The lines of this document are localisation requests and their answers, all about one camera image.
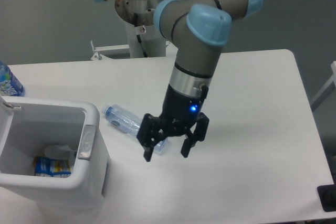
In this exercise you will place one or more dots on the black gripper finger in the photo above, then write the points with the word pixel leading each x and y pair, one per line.
pixel 198 135
pixel 150 133

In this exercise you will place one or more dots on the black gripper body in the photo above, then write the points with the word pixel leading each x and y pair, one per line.
pixel 180 112

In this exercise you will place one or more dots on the clear blue plastic bottle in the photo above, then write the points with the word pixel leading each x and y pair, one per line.
pixel 126 121

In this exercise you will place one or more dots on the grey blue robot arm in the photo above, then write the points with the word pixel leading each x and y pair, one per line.
pixel 199 29

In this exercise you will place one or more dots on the white trash can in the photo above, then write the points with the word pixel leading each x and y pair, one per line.
pixel 28 126

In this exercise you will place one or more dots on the blue yellow snack wrapper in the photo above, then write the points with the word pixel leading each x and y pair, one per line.
pixel 47 167

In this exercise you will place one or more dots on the black device at table edge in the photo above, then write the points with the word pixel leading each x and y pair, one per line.
pixel 327 197

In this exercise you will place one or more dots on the blue labelled water bottle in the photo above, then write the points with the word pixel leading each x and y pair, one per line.
pixel 10 85

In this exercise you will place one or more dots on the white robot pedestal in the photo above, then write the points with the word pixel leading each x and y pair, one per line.
pixel 143 38

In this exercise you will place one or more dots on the white frame at right edge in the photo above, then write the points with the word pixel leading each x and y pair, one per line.
pixel 324 91

